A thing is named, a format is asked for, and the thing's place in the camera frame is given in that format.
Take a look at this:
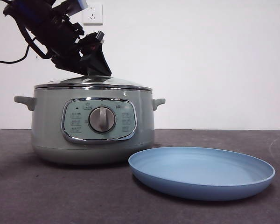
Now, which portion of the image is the white wall socket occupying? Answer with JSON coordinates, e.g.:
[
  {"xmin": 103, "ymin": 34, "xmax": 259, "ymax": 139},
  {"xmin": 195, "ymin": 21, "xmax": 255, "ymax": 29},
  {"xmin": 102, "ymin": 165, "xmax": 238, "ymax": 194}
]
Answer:
[{"xmin": 83, "ymin": 4, "xmax": 104, "ymax": 26}]

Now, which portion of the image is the glass lid with green knob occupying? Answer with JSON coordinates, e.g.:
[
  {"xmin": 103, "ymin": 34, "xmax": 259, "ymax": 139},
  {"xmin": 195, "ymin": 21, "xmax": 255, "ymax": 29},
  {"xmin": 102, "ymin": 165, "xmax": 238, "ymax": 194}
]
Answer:
[{"xmin": 34, "ymin": 74, "xmax": 153, "ymax": 92}]

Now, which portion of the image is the blue round plate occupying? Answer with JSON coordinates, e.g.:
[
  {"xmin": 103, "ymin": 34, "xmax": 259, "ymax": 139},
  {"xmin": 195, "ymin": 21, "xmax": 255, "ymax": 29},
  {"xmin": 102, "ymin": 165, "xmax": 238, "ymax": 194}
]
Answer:
[{"xmin": 128, "ymin": 147, "xmax": 276, "ymax": 202}]

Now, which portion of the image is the pale green electric steamer pot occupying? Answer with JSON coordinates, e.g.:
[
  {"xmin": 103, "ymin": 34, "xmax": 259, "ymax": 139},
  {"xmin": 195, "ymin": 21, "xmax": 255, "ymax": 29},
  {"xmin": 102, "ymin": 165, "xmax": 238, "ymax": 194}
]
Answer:
[{"xmin": 14, "ymin": 87, "xmax": 166, "ymax": 166}]

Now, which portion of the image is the black cable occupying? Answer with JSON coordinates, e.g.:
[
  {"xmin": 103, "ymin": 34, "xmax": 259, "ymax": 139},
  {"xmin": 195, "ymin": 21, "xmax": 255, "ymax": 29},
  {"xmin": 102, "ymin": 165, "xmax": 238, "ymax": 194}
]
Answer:
[{"xmin": 0, "ymin": 43, "xmax": 30, "ymax": 64}]

